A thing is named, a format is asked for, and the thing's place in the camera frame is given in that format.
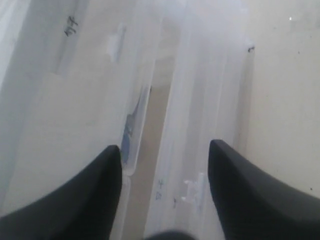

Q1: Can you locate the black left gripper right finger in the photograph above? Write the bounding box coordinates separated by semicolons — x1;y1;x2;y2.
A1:
208;139;320;240

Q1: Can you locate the wide drawer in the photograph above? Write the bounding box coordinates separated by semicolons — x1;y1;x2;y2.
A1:
143;0;247;240

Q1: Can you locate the translucent plastic drawer cabinet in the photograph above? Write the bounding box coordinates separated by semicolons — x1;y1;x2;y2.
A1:
0;0;248;240

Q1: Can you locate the top right small drawer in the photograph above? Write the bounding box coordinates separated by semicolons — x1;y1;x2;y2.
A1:
17;0;159;177

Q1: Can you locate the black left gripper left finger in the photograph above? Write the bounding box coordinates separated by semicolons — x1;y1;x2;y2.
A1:
0;145;123;240

